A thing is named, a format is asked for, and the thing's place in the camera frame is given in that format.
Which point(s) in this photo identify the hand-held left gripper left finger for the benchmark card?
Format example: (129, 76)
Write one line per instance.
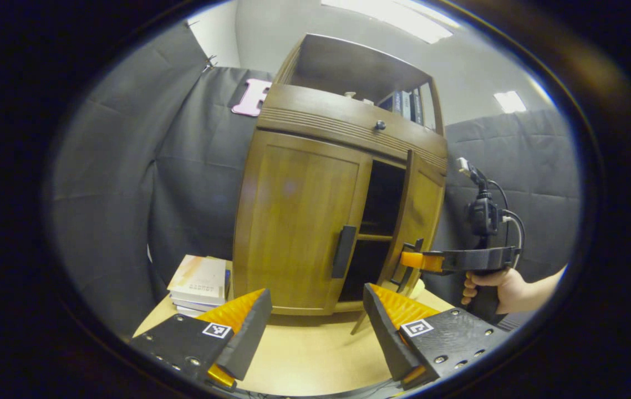
(252, 327)

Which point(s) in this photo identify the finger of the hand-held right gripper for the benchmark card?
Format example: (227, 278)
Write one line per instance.
(421, 261)

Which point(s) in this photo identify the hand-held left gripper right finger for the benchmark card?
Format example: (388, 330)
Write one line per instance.
(385, 332)

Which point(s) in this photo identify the wooden cabinet door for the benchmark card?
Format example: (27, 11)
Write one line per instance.
(299, 221)
(421, 216)

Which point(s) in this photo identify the wooden double-door shoe cabinet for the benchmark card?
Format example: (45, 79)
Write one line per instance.
(349, 66)

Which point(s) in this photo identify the wooden inner shelf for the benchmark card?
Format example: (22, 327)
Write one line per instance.
(375, 237)

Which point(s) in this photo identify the white book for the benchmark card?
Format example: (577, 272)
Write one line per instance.
(189, 312)
(193, 305)

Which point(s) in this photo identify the beige cover book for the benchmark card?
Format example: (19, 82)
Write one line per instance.
(199, 277)

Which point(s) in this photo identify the black spine book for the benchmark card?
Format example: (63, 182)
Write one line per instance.
(417, 107)

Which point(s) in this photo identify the pale spine book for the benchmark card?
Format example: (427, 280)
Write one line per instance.
(406, 105)

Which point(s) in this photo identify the dark blue book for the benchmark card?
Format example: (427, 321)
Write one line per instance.
(393, 103)

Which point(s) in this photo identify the ceiling light panel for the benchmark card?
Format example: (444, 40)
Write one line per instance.
(509, 101)

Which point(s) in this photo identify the wooden drawer with black knob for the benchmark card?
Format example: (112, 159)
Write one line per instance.
(337, 113)

